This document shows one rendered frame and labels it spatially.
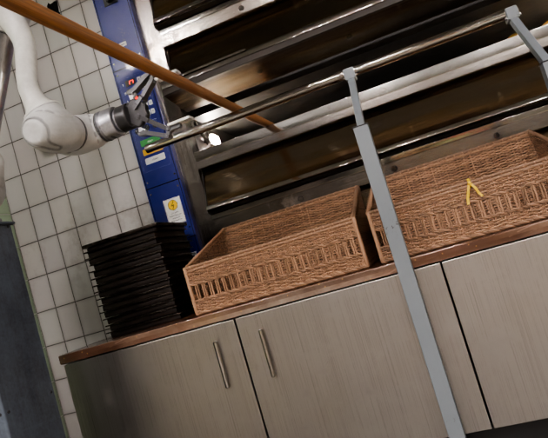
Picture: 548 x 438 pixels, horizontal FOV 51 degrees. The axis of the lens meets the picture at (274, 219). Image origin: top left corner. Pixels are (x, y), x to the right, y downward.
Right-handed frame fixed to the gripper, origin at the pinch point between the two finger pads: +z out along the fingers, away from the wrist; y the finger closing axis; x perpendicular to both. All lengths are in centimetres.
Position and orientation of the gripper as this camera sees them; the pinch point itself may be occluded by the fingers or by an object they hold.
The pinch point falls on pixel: (181, 96)
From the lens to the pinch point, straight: 164.9
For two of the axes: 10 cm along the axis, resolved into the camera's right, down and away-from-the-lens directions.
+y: 2.8, 9.6, -0.7
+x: -2.8, 0.1, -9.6
